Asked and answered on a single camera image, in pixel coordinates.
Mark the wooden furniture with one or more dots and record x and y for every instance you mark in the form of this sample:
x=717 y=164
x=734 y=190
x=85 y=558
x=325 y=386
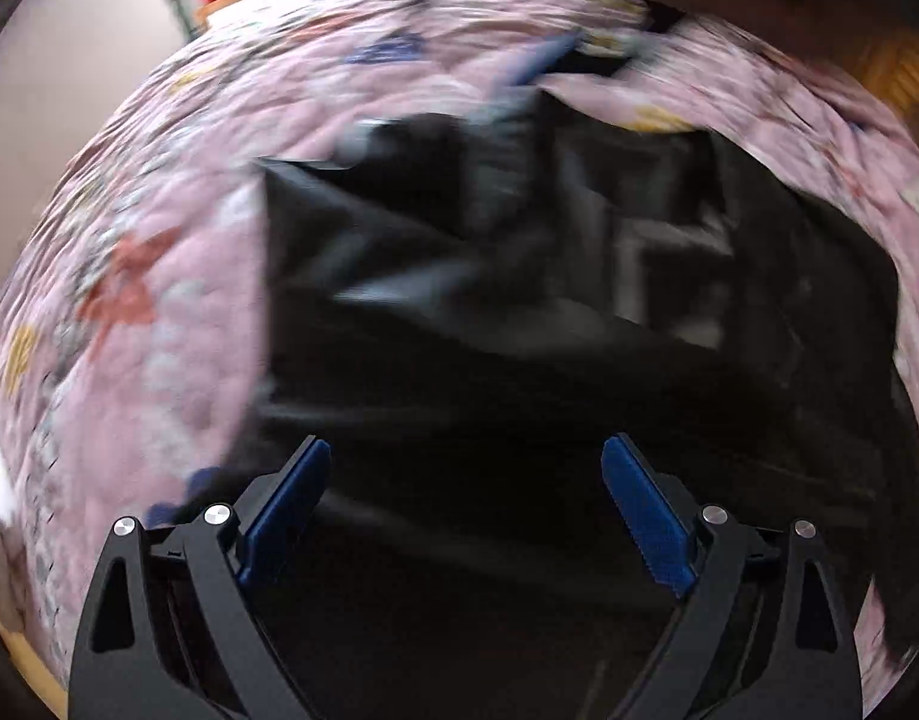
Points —
x=894 y=71

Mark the wooden bed frame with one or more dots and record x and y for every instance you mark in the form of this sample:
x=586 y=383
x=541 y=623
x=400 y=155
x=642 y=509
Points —
x=28 y=664

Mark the pink printed blanket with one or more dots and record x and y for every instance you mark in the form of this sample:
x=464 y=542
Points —
x=166 y=202

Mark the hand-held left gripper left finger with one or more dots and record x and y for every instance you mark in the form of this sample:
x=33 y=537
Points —
x=286 y=510

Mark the black garment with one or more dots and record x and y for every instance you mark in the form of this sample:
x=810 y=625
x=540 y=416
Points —
x=504 y=390

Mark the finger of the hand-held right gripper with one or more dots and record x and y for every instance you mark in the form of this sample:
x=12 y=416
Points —
x=536 y=61

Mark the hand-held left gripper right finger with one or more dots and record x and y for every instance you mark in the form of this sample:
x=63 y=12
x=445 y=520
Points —
x=650 y=517

